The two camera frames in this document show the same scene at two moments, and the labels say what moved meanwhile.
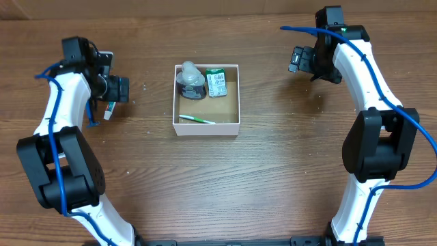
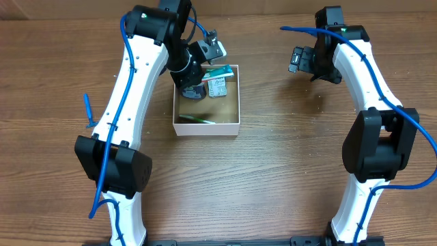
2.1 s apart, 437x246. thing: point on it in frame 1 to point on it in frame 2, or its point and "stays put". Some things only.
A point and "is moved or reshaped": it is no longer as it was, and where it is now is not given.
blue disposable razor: [89, 115] stays put
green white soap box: [216, 83] stays put
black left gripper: [113, 92] to [192, 72]
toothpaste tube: [108, 110] is moved or reshaped
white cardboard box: [206, 100] stays put
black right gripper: [332, 74] stays put
